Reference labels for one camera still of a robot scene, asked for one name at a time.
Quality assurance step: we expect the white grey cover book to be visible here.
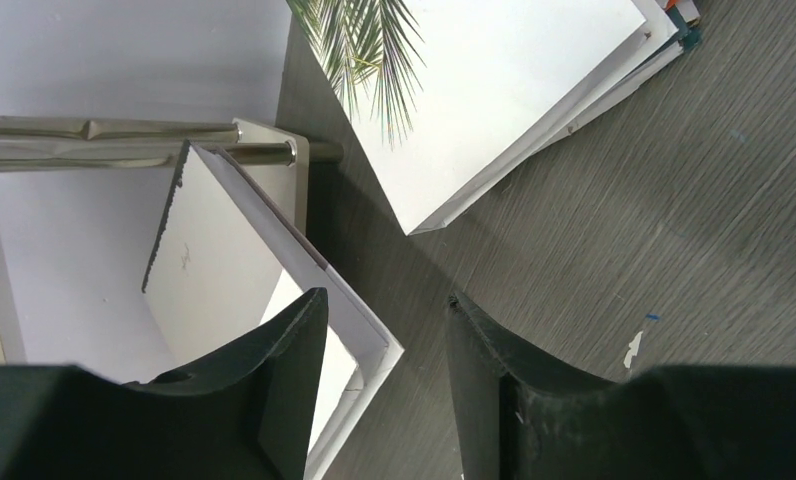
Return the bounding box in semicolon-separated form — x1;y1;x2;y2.
142;143;403;479

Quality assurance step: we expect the stack of remaining books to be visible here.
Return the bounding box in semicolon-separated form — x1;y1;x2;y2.
543;0;704;147

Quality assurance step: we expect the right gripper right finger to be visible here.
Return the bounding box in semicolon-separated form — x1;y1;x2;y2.
447;292;796;479

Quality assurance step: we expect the white two-tier shelf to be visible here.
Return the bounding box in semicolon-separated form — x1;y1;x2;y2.
0;118;310;383

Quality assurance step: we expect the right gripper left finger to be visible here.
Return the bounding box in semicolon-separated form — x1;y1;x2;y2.
0;288;328;479

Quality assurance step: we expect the palm leaf cover book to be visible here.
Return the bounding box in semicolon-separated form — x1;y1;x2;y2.
290;1;679;235

